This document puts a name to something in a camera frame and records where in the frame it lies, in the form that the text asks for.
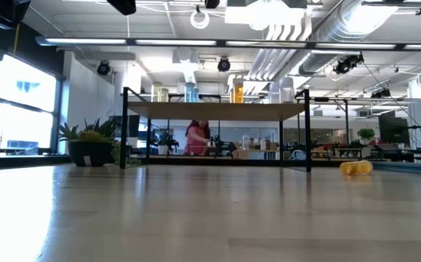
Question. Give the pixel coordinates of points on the black ceiling camera cluster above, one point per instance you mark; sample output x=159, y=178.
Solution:
x=348, y=64

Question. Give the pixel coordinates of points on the black ceiling speaker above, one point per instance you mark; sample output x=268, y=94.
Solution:
x=224, y=64
x=103, y=68

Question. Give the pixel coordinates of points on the amber pill bottle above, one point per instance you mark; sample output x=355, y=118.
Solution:
x=236, y=92
x=355, y=167

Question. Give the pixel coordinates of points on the white black round object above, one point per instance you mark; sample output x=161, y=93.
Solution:
x=298, y=155

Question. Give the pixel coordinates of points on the green background plant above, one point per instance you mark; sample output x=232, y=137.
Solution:
x=366, y=134

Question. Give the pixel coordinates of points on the potted succulent plant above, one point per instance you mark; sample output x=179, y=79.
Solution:
x=86, y=153

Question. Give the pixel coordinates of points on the white ribbed ceiling pipes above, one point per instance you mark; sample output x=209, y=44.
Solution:
x=279, y=54

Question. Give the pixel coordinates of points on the small plant white pot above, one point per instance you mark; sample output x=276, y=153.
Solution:
x=166, y=142

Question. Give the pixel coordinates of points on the black monitor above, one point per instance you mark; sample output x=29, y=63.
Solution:
x=393, y=129

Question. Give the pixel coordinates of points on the clear background jar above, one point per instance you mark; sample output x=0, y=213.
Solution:
x=245, y=142

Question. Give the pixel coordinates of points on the silver ventilation duct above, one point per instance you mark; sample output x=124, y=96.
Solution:
x=341, y=32

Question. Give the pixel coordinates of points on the person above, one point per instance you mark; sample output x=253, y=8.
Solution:
x=195, y=140

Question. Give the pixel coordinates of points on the wooden shelf black metal frame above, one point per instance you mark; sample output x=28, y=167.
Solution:
x=213, y=111

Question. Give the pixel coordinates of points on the black aluminium table frame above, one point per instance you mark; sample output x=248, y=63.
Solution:
x=413, y=169

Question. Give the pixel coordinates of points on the white ceiling light panel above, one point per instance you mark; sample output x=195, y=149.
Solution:
x=264, y=14

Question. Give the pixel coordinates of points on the background black robot arm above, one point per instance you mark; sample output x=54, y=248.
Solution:
x=224, y=147

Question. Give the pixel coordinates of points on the long ceiling light bar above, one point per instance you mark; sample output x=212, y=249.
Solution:
x=268, y=43

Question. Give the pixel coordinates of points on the black overhead mount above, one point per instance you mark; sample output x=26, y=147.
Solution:
x=212, y=3

